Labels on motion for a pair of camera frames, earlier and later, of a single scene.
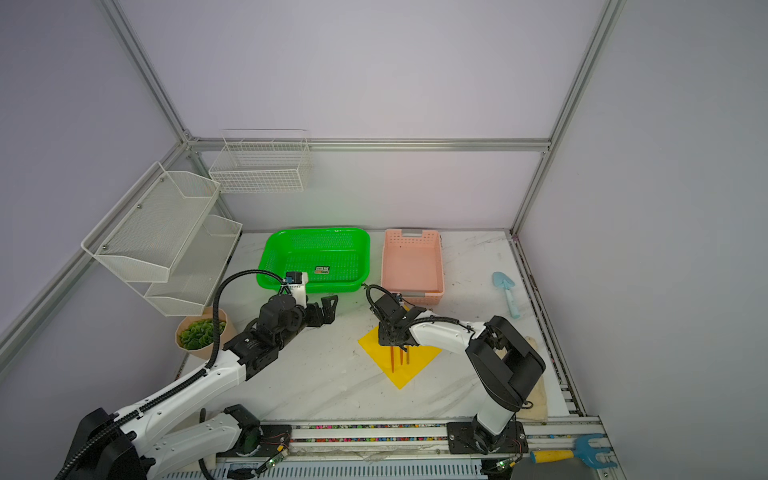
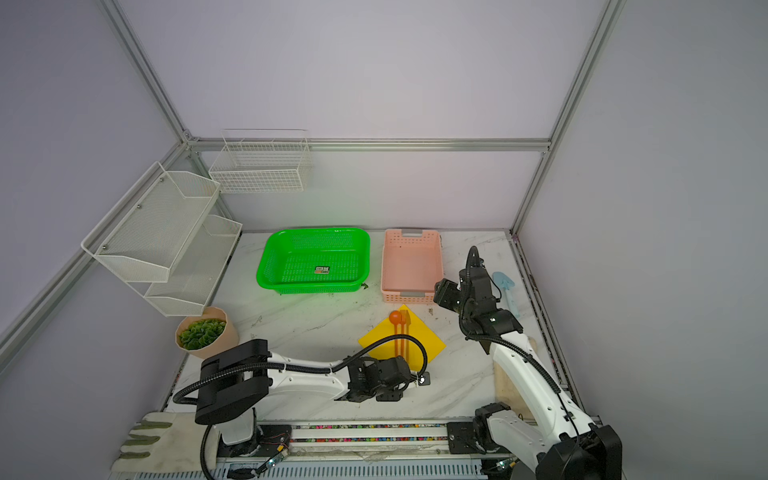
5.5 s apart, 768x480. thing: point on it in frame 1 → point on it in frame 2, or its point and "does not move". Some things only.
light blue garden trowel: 502,281 does not move
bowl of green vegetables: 196,334 does not move
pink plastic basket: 412,265 does not move
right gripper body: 384,335 → 450,297
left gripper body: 307,317 → 386,395
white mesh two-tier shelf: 161,240 does not move
